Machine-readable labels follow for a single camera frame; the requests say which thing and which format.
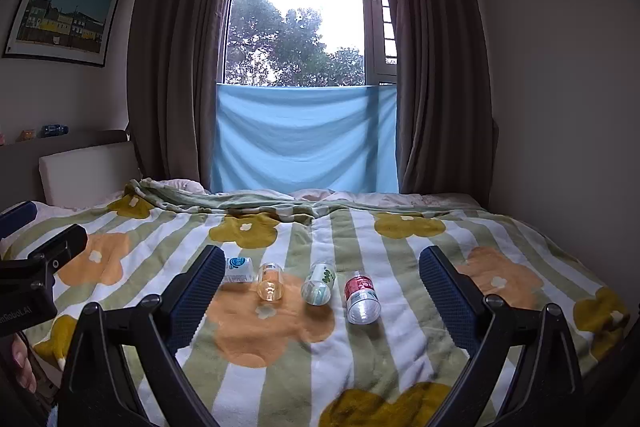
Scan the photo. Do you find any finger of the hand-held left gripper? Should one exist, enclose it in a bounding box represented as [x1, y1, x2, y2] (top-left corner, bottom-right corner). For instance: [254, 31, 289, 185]
[27, 223, 89, 279]
[0, 201, 38, 241]

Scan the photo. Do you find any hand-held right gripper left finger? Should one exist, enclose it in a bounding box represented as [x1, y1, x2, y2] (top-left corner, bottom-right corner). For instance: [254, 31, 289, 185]
[56, 245, 227, 427]

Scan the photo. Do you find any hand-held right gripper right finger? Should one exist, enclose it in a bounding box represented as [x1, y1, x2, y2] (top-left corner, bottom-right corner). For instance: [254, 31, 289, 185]
[418, 246, 586, 427]

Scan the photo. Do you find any person's left hand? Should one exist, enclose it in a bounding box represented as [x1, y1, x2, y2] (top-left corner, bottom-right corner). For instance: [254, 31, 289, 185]
[9, 336, 40, 394]

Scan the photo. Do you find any orange label plastic bottle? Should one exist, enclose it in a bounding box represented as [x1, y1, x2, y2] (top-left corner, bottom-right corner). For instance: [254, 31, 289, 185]
[256, 262, 286, 304]

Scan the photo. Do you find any white headboard cushion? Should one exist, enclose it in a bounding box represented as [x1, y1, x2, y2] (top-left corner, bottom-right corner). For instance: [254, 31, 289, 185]
[39, 141, 144, 207]

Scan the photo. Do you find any red label plastic bottle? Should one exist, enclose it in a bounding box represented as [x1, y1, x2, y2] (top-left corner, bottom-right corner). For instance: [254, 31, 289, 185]
[344, 271, 382, 326]

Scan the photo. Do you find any grey headboard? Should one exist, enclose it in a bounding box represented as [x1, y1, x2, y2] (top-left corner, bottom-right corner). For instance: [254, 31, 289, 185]
[0, 129, 132, 208]

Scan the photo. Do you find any green label plastic bottle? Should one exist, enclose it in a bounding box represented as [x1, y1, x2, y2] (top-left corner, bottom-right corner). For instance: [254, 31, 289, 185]
[300, 261, 335, 307]

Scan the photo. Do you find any striped floral blanket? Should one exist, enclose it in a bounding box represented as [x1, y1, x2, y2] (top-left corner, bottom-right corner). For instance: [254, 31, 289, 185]
[0, 178, 634, 427]

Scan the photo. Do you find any light blue cloth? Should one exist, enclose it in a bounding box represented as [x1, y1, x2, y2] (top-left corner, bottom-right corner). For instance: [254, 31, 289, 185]
[209, 83, 401, 196]

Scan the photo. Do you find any brown curtain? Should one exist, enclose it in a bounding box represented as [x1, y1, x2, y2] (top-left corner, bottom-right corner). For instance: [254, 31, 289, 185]
[381, 0, 501, 208]
[127, 0, 243, 194]

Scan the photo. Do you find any window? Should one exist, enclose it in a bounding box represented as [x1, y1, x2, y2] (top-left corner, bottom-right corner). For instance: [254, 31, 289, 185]
[218, 0, 401, 88]

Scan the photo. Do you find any framed wall picture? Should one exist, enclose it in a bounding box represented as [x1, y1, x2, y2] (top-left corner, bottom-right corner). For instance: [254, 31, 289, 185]
[2, 0, 121, 68]

